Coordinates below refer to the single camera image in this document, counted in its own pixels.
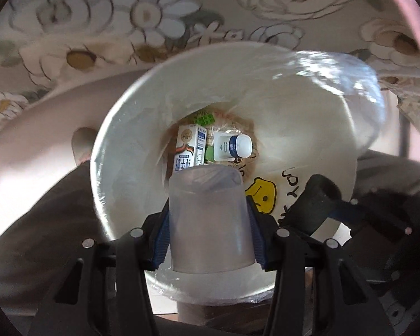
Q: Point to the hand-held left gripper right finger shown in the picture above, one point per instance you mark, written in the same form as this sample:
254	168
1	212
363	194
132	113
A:
259	241

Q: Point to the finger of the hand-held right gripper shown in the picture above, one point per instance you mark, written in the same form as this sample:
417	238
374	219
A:
351	213

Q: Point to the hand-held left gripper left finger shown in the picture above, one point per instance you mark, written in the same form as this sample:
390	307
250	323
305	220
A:
161	241

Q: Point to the translucent plastic cup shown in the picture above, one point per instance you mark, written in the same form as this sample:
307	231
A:
210	224

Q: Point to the white trash bin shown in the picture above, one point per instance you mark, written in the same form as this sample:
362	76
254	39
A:
301	168

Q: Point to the white blue milk carton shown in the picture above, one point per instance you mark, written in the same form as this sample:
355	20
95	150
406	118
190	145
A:
187	147

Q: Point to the white yogurt cup blue label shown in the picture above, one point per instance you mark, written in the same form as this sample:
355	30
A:
231	146

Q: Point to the clear plastic bin liner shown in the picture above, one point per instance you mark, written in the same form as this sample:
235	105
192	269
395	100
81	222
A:
353	94

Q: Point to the green plastic block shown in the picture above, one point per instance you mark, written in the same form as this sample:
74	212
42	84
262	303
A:
204	118

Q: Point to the grey floral cloth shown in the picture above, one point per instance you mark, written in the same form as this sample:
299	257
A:
91	7

